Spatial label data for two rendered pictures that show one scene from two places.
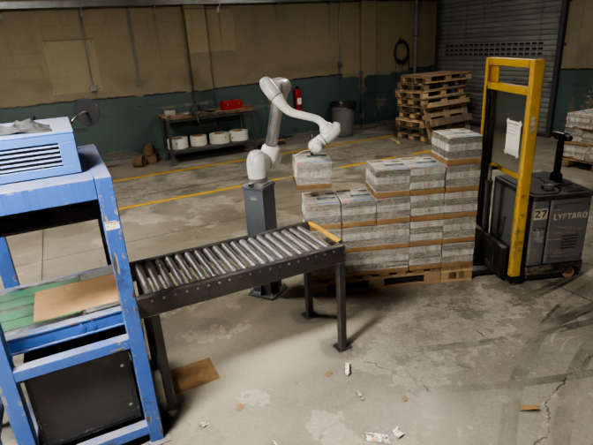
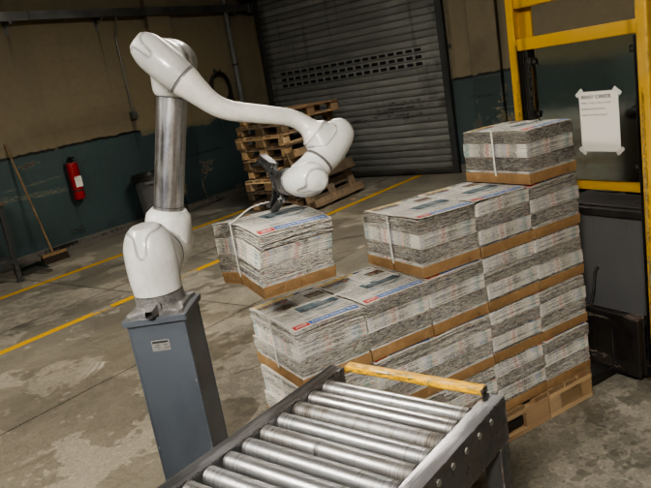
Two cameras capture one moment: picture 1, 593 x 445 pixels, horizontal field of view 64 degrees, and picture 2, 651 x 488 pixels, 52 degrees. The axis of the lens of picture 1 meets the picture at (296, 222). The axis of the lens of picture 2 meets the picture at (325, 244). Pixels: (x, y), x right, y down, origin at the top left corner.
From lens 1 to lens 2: 1.84 m
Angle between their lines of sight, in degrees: 24
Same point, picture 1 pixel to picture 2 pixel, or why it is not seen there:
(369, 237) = (425, 365)
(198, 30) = not seen: outside the picture
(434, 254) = (535, 366)
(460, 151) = (544, 154)
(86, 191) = not seen: outside the picture
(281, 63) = (34, 122)
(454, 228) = (556, 305)
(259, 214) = (185, 383)
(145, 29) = not seen: outside the picture
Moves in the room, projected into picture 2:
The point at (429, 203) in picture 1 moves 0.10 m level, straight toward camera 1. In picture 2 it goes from (512, 266) to (524, 272)
